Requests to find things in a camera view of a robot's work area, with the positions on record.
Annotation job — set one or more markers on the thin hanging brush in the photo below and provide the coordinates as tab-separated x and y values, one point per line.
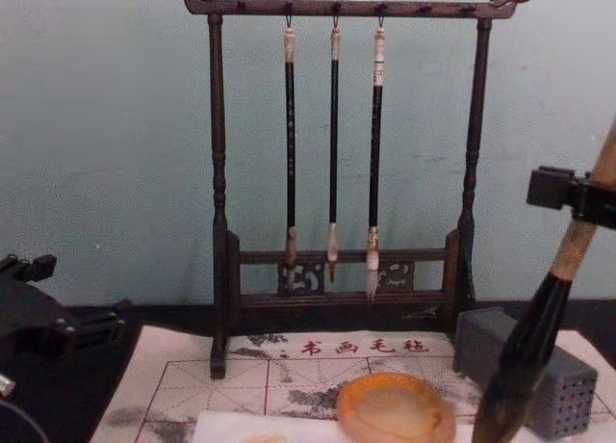
333	139

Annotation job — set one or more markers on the hanging brush with grey tip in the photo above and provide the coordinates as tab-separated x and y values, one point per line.
290	139

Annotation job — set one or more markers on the large brush with black bristles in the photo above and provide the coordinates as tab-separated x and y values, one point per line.
529	337

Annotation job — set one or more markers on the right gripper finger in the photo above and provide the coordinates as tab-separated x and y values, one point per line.
599	204
550	188

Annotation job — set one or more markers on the hanging brush with white tip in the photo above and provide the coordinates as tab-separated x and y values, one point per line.
376	139

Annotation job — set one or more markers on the grey perforated block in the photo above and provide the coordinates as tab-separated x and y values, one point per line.
481	346

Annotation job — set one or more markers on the dark wooden brush rack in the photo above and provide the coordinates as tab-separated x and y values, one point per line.
219	183

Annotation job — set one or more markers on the white felt mat red grid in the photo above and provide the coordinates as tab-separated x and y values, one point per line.
192	380

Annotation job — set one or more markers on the orange round dish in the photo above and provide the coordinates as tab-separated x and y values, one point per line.
390	409

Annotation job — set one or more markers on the white paper sheet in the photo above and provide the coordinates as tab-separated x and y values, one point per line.
260	426

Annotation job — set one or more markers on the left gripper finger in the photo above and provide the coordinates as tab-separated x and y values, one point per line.
103	325
29	269

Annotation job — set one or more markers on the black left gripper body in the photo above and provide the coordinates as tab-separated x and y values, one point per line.
21	313

